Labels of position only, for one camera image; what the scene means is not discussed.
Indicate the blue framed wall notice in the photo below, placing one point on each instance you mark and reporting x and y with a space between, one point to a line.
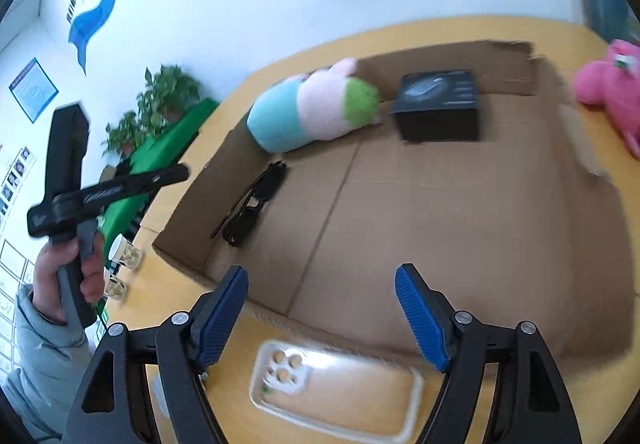
32 89

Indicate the person's left forearm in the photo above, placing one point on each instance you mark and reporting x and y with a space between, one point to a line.
45 364

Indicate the clear phone case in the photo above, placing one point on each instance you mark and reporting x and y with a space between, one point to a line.
270 374

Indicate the brown cardboard box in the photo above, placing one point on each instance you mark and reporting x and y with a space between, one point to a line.
400 204

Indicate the small potted green plant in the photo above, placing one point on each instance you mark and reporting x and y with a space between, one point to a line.
125 137

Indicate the black product box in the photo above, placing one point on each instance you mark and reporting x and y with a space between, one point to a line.
435 109

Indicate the large potted green plant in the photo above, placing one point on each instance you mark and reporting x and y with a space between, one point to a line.
170 92

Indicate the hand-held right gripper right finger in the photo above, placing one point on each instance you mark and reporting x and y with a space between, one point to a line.
420 314

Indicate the teal and pink plush toy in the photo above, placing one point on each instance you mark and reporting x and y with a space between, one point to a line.
310 109

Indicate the black sunglasses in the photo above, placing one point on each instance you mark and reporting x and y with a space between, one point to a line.
250 214

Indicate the green covered table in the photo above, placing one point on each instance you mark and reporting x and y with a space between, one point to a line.
175 137

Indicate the leaf print paper cup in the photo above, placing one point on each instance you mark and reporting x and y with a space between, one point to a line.
116 288
125 254

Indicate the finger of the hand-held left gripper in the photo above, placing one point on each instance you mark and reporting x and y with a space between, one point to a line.
160 177

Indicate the wall photo board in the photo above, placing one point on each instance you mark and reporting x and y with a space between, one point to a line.
15 179

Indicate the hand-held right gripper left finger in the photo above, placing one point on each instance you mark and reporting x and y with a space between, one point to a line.
225 314

